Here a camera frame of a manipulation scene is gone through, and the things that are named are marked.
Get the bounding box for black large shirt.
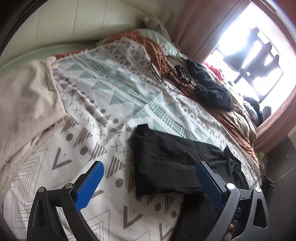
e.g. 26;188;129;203
133;124;249;240

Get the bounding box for dark clothes pile on sill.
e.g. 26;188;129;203
243;97;271;127

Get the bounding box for hanging dark clothes outside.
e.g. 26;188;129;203
223;28;280;80

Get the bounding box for beige folded cloth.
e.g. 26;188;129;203
1;56;66;199

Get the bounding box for dark navy knitted sweater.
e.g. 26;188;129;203
186;59;233;112

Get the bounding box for patterned white geometric bedspread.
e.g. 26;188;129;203
1;38;260;240

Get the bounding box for red garment by window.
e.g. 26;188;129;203
203;62;224;81

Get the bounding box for orange brown duvet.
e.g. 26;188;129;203
54;31;260;167

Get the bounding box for light green pillow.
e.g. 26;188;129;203
136;29;182;58

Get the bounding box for pink curtain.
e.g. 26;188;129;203
171;1;295;153

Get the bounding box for cream padded headboard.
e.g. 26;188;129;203
1;0;172;64

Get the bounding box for beige plush toy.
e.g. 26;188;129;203
142;15;164;33

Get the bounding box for tangled black cable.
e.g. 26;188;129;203
149;55;197;96

